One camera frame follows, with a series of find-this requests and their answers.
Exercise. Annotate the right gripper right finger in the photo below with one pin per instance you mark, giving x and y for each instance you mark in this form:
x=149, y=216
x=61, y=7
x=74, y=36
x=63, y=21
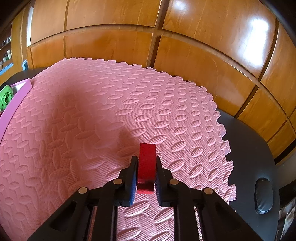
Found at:
x=174, y=193

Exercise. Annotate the wooden shelf with jars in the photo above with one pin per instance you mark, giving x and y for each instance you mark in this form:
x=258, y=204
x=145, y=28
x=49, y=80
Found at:
x=5, y=51

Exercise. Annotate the black face hole cushion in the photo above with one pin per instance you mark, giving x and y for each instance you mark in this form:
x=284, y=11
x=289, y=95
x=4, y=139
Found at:
x=263, y=196

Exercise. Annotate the red angular block toy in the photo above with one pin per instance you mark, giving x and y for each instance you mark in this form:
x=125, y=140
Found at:
x=146, y=175

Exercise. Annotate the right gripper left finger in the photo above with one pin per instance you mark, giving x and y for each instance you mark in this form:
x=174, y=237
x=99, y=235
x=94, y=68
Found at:
x=116, y=193

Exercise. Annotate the green white toy bottle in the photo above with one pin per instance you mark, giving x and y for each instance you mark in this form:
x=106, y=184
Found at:
x=6, y=96

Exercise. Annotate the black leather massage table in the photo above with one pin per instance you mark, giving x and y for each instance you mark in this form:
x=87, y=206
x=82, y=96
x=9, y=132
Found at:
x=76, y=218

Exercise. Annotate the pink foam puzzle mat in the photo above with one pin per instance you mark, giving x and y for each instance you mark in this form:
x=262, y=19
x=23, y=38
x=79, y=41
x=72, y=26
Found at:
x=84, y=119

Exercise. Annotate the wooden wardrobe wall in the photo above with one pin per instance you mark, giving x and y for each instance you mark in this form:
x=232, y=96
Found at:
x=241, y=51

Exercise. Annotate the pink rimmed white tray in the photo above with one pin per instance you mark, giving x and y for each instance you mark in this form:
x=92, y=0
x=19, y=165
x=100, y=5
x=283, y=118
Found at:
x=20, y=90

